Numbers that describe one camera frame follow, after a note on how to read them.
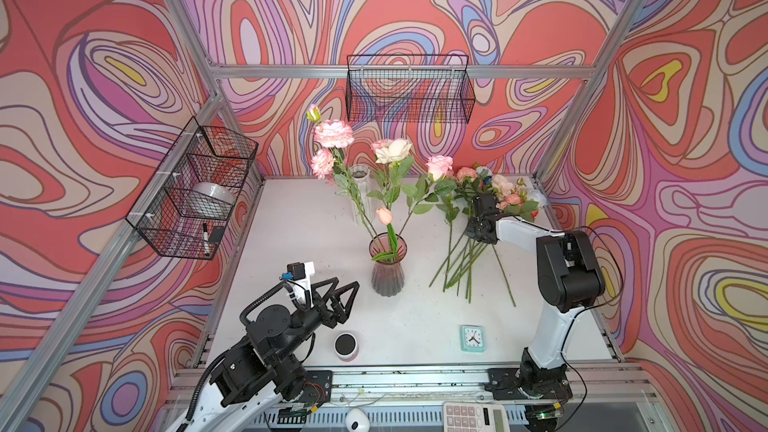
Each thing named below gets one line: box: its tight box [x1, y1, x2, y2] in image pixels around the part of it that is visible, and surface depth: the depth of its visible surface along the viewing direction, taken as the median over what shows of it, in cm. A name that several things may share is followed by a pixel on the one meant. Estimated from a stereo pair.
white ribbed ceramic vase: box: [350, 164, 383, 226], surface depth 75 cm
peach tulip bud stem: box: [372, 207, 399, 261], surface depth 74 cm
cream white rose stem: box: [367, 138, 415, 209], surface depth 70 cm
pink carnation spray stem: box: [306, 105, 380, 241], surface depth 62 cm
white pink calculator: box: [443, 402, 511, 432], surface depth 69 cm
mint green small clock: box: [460, 325, 487, 353], surface depth 80 cm
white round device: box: [345, 408, 370, 432], surface depth 69 cm
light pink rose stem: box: [396, 155, 457, 247], surface depth 70 cm
